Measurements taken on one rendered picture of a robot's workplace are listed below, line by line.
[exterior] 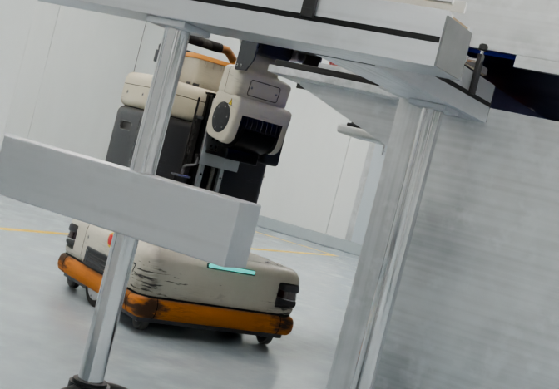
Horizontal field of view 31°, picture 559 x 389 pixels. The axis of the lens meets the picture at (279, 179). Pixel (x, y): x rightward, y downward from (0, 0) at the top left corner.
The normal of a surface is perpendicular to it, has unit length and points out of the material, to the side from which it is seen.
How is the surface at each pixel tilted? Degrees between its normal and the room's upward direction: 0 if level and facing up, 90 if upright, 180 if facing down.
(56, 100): 90
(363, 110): 90
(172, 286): 90
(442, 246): 90
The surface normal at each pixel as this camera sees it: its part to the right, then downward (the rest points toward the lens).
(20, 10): 0.85, 0.22
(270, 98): 0.51, 0.29
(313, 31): -0.47, -0.10
